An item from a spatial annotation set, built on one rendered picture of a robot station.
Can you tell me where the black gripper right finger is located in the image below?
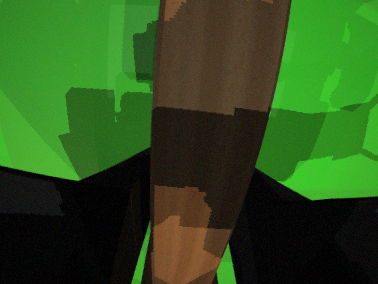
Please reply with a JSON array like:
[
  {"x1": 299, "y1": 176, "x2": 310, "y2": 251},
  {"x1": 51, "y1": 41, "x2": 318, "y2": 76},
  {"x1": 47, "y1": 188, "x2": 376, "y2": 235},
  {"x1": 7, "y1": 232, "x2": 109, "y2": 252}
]
[{"x1": 229, "y1": 169, "x2": 378, "y2": 284}]

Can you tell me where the brown wooden board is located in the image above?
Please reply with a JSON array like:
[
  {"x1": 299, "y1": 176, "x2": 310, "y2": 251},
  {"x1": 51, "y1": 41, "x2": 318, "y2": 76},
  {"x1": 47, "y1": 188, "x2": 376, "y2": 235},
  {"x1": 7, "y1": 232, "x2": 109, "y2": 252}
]
[{"x1": 149, "y1": 0, "x2": 291, "y2": 284}]

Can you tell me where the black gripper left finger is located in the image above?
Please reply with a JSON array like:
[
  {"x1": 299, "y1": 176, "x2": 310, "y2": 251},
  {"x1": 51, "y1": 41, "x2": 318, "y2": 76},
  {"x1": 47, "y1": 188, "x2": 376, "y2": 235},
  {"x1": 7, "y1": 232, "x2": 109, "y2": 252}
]
[{"x1": 0, "y1": 146, "x2": 150, "y2": 284}]

